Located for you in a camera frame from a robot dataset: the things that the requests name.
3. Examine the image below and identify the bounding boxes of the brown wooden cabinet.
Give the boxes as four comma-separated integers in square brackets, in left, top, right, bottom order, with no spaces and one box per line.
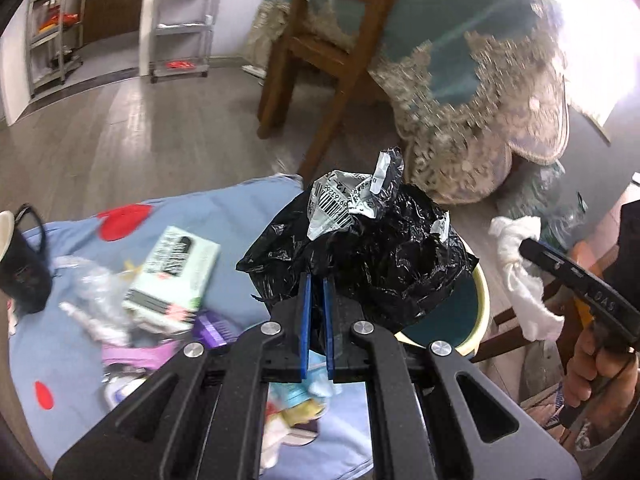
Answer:
[82,0,148,46]

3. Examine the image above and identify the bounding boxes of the black plastic mailer bag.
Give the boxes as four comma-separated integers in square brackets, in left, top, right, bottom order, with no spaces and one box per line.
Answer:
[236,146,480,356]

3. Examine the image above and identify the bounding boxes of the black cable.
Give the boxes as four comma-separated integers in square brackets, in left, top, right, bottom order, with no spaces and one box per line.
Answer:
[560,340,626,428]

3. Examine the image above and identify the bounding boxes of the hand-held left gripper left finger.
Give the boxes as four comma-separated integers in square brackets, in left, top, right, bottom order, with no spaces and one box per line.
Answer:
[52,271,314,480]

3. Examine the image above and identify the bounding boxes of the green and white box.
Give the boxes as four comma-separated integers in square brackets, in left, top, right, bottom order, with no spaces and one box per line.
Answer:
[121,225,222,333]

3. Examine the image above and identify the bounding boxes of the white shelf rack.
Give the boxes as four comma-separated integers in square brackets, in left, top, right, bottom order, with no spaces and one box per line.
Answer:
[140,0,226,83]

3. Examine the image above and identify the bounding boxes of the purple ribbed item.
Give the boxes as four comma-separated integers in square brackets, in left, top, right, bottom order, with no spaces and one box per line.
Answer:
[192,310,238,351]

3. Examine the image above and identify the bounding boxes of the pink plastic item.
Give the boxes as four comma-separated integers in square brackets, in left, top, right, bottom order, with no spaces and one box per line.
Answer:
[100,342,176,368]

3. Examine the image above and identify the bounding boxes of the grey metal shelf rack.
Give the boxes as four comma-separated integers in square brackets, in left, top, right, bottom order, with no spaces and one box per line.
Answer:
[27,0,88,98]

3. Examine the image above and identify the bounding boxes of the brown wooden chair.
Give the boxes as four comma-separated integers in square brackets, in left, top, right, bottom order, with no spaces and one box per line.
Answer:
[256,0,406,181]

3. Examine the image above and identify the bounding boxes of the round bin with yellow rim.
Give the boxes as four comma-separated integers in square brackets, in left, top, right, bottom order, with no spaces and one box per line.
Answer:
[392,240,491,361]

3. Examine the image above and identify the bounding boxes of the white tissue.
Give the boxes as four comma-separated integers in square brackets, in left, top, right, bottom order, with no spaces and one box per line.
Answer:
[487,214,566,342]

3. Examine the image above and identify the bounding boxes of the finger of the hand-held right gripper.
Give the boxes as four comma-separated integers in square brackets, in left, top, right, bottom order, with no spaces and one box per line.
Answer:
[519,238,596,301]

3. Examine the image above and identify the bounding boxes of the teal lace tablecloth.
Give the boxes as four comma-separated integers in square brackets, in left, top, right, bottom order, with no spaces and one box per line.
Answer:
[242,0,611,206]

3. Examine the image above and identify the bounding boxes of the black mug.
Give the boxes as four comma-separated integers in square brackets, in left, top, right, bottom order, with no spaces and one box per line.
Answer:
[0,203,53,317]

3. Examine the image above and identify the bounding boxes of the clear plastic wrap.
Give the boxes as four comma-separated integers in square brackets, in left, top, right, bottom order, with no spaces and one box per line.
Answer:
[52,255,133,331]

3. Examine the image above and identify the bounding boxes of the person's right hand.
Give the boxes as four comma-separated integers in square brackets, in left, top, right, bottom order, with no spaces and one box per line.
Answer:
[565,327,640,411]

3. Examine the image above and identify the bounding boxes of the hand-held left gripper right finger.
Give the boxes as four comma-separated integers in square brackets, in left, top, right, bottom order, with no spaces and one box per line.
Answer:
[323,276,582,480]

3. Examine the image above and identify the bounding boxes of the blue printed cloth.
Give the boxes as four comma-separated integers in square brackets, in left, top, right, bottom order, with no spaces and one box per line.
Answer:
[7,174,381,480]

